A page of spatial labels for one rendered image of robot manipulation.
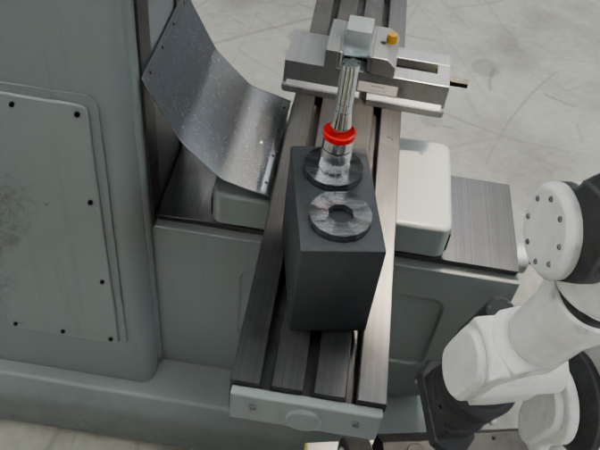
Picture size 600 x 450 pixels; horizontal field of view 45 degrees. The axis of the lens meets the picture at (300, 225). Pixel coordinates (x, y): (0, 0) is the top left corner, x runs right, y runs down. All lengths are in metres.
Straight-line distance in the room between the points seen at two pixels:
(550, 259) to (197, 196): 1.10
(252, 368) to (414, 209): 0.57
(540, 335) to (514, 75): 2.94
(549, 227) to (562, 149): 2.63
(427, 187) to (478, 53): 2.16
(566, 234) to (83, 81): 0.93
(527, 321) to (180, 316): 1.21
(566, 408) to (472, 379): 0.28
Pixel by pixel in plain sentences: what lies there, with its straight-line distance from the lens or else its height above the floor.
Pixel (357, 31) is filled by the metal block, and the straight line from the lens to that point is 1.50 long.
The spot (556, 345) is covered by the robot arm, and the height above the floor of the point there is 1.34.
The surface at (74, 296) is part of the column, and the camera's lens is 1.72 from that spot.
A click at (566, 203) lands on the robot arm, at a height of 1.49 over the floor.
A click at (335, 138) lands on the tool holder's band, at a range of 1.02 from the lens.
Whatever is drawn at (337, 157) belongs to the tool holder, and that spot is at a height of 1.17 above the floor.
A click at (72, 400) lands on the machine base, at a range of 1.98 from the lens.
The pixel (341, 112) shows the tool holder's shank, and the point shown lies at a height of 1.24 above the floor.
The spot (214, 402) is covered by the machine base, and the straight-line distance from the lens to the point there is 1.89.
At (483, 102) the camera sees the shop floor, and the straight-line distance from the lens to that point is 3.33.
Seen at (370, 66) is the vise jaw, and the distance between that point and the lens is 1.50.
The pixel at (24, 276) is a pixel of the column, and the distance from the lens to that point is 1.72.
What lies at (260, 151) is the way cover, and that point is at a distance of 1.49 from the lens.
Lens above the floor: 1.84
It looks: 46 degrees down
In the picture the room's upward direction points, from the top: 8 degrees clockwise
